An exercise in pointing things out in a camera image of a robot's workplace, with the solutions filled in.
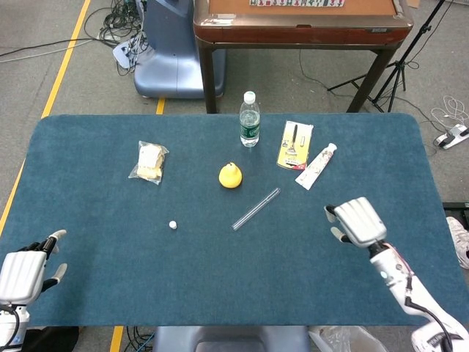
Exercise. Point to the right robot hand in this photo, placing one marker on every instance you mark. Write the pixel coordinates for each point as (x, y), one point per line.
(361, 220)

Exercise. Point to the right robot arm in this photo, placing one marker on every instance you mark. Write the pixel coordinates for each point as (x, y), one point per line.
(394, 278)

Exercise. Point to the small white stopper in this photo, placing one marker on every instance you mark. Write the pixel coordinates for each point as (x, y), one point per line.
(173, 224)

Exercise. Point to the clear plastic bag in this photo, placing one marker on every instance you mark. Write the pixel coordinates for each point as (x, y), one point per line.
(344, 341)

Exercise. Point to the black bag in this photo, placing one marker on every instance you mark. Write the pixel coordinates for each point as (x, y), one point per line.
(51, 341)

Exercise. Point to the bagged bread snack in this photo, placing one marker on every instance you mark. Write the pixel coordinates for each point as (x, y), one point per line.
(148, 161)

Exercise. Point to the cardboard box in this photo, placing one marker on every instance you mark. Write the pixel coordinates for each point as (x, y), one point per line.
(413, 3)

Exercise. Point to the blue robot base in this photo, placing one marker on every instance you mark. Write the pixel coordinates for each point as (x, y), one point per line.
(172, 55)

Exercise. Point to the white power strip with cables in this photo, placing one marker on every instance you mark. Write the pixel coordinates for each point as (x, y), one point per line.
(122, 53)

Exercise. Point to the blue felt table cover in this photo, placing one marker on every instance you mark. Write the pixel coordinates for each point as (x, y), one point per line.
(234, 275)

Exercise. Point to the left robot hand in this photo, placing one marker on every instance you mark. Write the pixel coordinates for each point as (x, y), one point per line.
(20, 273)

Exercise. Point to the face-showing mahjong tile row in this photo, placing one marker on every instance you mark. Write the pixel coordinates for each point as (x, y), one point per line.
(297, 2)

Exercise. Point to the razor on yellow card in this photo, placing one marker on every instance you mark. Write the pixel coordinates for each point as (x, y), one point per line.
(295, 146)

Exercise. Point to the clear water bottle green label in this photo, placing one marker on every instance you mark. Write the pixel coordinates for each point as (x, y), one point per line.
(250, 124)

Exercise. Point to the black metal frame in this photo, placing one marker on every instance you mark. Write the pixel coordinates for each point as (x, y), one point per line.
(456, 205)

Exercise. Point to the brown mahjong table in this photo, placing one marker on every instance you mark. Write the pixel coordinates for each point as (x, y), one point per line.
(300, 33)

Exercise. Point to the black tripod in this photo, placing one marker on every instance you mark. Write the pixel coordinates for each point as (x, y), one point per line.
(397, 69)

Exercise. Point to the white toothpaste tube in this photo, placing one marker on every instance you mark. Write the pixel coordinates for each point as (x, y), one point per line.
(315, 168)

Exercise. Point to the grey-blue robot torso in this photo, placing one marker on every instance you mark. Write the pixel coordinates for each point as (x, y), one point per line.
(231, 339)

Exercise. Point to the white sneaker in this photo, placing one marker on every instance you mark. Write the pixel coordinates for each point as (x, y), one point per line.
(459, 238)

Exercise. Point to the clear glass test tube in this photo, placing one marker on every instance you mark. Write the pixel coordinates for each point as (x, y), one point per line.
(256, 209)

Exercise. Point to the yellow toy pear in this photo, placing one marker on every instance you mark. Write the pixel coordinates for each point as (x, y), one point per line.
(231, 177)

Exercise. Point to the white floor power strip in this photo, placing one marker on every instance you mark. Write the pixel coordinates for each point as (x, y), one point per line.
(452, 136)

